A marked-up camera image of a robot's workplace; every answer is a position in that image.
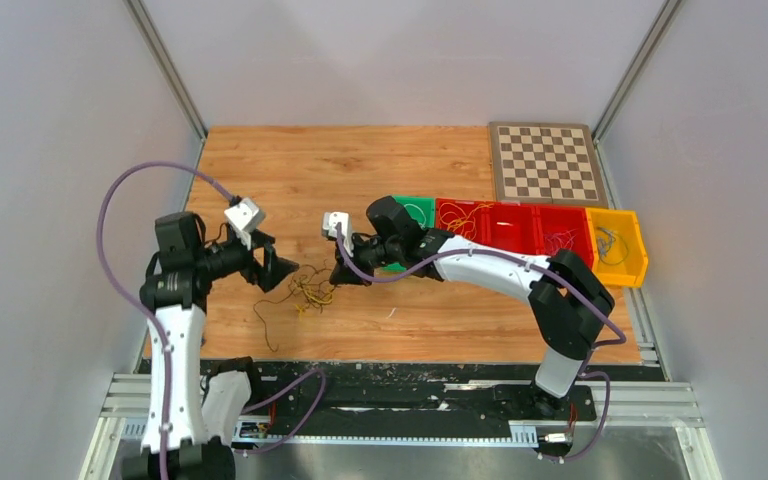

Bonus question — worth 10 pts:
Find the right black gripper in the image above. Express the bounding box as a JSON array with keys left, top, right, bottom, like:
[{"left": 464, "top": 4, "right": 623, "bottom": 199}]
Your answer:
[{"left": 331, "top": 229, "right": 403, "bottom": 288}]

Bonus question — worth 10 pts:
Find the black thin cable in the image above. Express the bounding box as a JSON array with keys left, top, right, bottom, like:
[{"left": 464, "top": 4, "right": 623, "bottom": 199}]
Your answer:
[{"left": 252, "top": 294, "right": 302, "bottom": 354}]

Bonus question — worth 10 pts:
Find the coloured cable bundle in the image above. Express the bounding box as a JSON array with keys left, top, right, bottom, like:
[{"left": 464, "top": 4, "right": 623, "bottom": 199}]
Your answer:
[{"left": 287, "top": 261, "right": 339, "bottom": 321}]

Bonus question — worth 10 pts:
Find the yellow thin cable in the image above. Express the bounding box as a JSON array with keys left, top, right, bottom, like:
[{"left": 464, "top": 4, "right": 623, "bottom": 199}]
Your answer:
[
  {"left": 450, "top": 201, "right": 497, "bottom": 233},
  {"left": 438, "top": 205, "right": 479, "bottom": 240}
]

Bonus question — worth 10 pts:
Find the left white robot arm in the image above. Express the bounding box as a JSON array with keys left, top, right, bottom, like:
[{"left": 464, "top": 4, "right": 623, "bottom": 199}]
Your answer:
[{"left": 121, "top": 205, "right": 299, "bottom": 479}]

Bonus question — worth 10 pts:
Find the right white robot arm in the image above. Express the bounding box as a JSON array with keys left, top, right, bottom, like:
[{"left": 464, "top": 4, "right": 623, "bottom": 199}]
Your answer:
[{"left": 322, "top": 196, "right": 615, "bottom": 418}]

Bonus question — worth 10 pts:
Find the green plastic bin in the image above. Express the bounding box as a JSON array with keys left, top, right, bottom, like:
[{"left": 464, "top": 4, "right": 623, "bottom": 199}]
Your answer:
[{"left": 366, "top": 195, "right": 435, "bottom": 262}]

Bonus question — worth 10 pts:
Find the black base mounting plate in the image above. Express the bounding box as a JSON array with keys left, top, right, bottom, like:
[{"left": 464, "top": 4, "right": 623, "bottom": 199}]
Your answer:
[{"left": 199, "top": 359, "right": 600, "bottom": 439}]

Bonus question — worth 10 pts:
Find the red bin left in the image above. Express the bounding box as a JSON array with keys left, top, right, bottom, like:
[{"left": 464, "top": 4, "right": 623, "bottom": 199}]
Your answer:
[{"left": 435, "top": 198, "right": 492, "bottom": 241}]

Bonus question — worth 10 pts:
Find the red bin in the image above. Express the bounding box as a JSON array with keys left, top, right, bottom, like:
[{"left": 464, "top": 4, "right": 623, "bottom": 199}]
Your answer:
[
  {"left": 482, "top": 203, "right": 545, "bottom": 255},
  {"left": 435, "top": 198, "right": 492, "bottom": 241},
  {"left": 536, "top": 205, "right": 596, "bottom": 268}
]

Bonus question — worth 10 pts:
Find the red bin middle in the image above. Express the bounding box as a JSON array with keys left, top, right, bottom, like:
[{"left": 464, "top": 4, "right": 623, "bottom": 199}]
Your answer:
[{"left": 482, "top": 203, "right": 545, "bottom": 255}]

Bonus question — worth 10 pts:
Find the red bin right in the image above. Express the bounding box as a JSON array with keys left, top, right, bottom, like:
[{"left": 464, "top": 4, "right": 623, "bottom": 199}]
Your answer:
[{"left": 536, "top": 205, "right": 596, "bottom": 268}]

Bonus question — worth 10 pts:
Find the wooden chessboard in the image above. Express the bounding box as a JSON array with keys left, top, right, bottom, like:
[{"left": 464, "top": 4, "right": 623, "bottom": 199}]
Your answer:
[{"left": 488, "top": 121, "right": 609, "bottom": 208}]

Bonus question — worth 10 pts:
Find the yellow plastic bin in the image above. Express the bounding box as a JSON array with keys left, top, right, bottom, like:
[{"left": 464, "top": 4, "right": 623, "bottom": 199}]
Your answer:
[{"left": 586, "top": 208, "right": 649, "bottom": 288}]

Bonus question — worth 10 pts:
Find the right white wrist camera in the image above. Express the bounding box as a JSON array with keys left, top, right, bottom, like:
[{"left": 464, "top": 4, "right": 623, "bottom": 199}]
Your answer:
[{"left": 321, "top": 211, "right": 354, "bottom": 257}]

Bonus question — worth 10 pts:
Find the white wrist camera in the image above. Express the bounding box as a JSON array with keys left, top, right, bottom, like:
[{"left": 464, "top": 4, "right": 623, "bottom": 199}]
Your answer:
[
  {"left": 321, "top": 211, "right": 354, "bottom": 257},
  {"left": 224, "top": 196, "right": 266, "bottom": 250}
]

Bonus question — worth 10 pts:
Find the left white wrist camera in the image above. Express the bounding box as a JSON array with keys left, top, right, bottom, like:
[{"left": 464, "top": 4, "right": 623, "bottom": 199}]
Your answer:
[{"left": 224, "top": 196, "right": 266, "bottom": 250}]

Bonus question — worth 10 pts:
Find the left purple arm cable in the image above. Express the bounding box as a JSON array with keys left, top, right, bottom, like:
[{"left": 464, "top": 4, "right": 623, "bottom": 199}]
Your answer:
[{"left": 95, "top": 161, "right": 327, "bottom": 480}]

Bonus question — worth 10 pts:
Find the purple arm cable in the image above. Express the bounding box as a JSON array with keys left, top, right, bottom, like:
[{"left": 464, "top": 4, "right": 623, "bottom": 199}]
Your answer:
[
  {"left": 334, "top": 225, "right": 627, "bottom": 463},
  {"left": 95, "top": 161, "right": 327, "bottom": 480}
]

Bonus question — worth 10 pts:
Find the white slotted cable duct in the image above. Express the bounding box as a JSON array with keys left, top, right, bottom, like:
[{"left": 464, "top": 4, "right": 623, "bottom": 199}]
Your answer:
[{"left": 120, "top": 421, "right": 539, "bottom": 448}]

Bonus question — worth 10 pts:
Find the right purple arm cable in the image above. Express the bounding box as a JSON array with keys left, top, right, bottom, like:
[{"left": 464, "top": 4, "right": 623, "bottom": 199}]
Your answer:
[{"left": 334, "top": 225, "right": 627, "bottom": 463}]

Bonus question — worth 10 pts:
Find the left aluminium corner post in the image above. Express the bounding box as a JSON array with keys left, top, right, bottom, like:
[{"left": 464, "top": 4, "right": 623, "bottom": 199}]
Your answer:
[{"left": 123, "top": 0, "right": 208, "bottom": 144}]

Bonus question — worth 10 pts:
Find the aluminium corner post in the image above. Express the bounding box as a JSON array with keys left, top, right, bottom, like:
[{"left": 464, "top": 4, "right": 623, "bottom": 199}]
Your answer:
[
  {"left": 123, "top": 0, "right": 208, "bottom": 144},
  {"left": 592, "top": 0, "right": 684, "bottom": 145}
]

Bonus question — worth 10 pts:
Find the right aluminium corner post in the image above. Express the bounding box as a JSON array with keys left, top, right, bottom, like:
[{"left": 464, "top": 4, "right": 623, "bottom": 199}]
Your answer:
[{"left": 592, "top": 0, "right": 684, "bottom": 145}]

